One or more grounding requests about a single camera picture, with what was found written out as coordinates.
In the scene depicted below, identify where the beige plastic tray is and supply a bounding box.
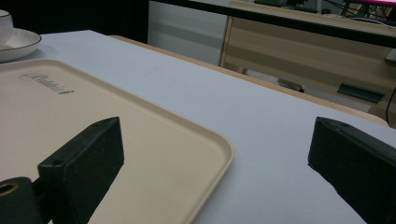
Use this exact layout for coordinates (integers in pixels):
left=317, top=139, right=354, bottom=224
left=0, top=59, right=234, bottom=224

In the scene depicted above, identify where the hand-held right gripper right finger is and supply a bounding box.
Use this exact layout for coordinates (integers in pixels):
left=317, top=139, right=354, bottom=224
left=307, top=117, right=396, bottom=224

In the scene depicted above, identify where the dark green flat object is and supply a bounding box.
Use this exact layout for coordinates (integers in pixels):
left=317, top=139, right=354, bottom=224
left=337, top=82, right=386, bottom=105

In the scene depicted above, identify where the white saucer with dark rim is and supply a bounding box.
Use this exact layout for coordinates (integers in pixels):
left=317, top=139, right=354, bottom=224
left=0, top=27, right=43, bottom=63

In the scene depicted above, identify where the black cable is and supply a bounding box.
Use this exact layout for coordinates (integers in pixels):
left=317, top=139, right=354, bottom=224
left=386, top=85, right=396, bottom=127

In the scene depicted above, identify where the white cup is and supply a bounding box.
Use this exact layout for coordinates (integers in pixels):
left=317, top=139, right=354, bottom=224
left=0, top=8, right=15, bottom=49

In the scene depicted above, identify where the wooden desk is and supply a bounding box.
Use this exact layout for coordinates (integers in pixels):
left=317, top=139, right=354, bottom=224
left=219, top=0, right=396, bottom=120

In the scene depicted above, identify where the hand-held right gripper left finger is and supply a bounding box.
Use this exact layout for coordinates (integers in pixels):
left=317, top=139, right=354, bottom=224
left=36, top=116, right=125, bottom=224

